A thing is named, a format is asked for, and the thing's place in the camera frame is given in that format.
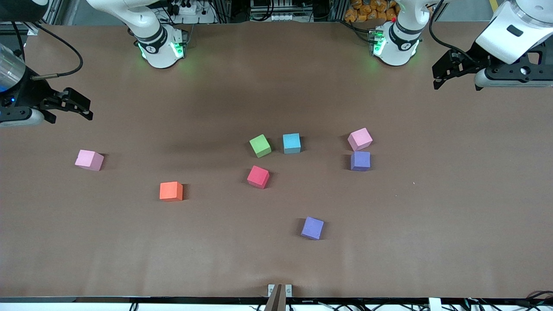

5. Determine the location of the pink foam cube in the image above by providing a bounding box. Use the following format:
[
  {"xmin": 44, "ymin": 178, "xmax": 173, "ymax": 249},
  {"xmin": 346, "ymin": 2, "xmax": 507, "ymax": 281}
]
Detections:
[
  {"xmin": 74, "ymin": 149, "xmax": 105, "ymax": 172},
  {"xmin": 347, "ymin": 127, "xmax": 373, "ymax": 152}
]

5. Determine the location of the purple foam cube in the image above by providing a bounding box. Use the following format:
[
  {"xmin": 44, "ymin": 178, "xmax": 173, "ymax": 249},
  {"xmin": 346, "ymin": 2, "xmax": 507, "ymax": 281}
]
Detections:
[
  {"xmin": 301, "ymin": 216, "xmax": 325, "ymax": 241},
  {"xmin": 350, "ymin": 151, "xmax": 371, "ymax": 172}
]

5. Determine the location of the light blue foam cube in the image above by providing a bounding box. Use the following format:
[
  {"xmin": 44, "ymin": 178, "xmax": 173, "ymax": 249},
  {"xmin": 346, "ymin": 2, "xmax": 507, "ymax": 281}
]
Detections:
[{"xmin": 283, "ymin": 133, "xmax": 302, "ymax": 155}]

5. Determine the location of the green foam cube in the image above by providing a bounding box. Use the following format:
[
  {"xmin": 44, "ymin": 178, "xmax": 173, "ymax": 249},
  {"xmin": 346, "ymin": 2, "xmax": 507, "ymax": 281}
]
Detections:
[{"xmin": 249, "ymin": 134, "xmax": 272, "ymax": 158}]

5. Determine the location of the red foam cube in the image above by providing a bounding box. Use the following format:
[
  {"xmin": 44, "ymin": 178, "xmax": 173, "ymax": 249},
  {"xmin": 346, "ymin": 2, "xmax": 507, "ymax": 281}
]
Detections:
[{"xmin": 247, "ymin": 165, "xmax": 270, "ymax": 190}]

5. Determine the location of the orange snack packet bag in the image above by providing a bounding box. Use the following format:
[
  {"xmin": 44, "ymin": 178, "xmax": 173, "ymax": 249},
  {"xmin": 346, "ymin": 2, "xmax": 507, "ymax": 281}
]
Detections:
[{"xmin": 344, "ymin": 0, "xmax": 400, "ymax": 23}]

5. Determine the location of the orange foam cube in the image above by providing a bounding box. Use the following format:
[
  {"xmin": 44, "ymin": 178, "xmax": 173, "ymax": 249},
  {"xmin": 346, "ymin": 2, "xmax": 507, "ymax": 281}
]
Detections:
[{"xmin": 159, "ymin": 181, "xmax": 184, "ymax": 203}]

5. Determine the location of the white power strip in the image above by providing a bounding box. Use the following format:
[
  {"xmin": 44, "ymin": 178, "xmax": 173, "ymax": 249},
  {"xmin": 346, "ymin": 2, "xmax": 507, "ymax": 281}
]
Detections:
[
  {"xmin": 250, "ymin": 0, "xmax": 312, "ymax": 21},
  {"xmin": 166, "ymin": 0, "xmax": 216, "ymax": 25}
]

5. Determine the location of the brown paper table cover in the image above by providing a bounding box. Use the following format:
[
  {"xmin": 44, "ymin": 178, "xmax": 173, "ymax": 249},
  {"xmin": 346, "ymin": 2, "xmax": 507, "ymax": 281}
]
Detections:
[{"xmin": 0, "ymin": 21, "xmax": 553, "ymax": 299}]

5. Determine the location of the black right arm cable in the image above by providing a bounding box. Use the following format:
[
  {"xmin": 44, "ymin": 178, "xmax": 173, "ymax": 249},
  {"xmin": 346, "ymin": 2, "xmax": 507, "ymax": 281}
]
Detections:
[{"xmin": 10, "ymin": 21, "xmax": 84, "ymax": 81}]

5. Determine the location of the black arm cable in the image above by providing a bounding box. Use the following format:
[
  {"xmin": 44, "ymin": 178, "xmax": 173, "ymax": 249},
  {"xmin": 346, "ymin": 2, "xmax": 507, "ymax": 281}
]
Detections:
[
  {"xmin": 428, "ymin": 0, "xmax": 480, "ymax": 65},
  {"xmin": 10, "ymin": 21, "xmax": 84, "ymax": 81}
]

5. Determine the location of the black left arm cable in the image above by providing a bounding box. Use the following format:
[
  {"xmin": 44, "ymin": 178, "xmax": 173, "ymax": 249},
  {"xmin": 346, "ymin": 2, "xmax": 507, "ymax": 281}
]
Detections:
[{"xmin": 428, "ymin": 0, "xmax": 480, "ymax": 65}]

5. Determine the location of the aluminium frame profile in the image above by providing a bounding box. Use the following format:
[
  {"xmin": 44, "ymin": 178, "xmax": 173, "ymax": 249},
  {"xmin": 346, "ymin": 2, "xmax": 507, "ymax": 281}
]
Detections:
[{"xmin": 26, "ymin": 0, "xmax": 72, "ymax": 36}]

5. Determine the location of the black cable bundle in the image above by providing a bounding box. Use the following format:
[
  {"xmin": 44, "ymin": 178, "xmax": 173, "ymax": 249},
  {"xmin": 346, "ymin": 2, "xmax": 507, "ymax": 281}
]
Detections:
[{"xmin": 464, "ymin": 290, "xmax": 553, "ymax": 311}]

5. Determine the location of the metal table clamp bracket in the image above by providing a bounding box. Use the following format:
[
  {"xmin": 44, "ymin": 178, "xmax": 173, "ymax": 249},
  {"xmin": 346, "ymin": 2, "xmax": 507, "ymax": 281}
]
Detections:
[{"xmin": 267, "ymin": 284, "xmax": 293, "ymax": 298}]

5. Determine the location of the brown vertical post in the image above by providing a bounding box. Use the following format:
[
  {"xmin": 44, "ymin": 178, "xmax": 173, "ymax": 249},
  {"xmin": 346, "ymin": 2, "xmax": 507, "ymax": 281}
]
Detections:
[{"xmin": 264, "ymin": 284, "xmax": 287, "ymax": 311}]

